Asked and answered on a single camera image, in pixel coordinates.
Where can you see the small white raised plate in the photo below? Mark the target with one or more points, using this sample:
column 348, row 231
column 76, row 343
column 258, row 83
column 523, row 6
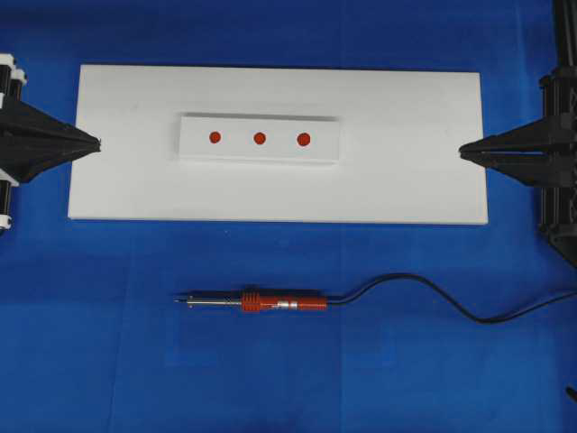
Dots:
column 280, row 139

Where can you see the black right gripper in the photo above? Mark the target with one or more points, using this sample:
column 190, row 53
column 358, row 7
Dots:
column 555, row 172

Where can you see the large white foam board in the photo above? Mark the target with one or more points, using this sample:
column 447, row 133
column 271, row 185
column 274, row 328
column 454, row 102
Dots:
column 400, row 136

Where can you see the black aluminium frame rail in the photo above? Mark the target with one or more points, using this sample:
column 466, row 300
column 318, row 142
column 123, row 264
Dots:
column 565, row 32

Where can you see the blue table cloth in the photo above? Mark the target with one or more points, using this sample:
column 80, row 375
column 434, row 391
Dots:
column 92, row 341

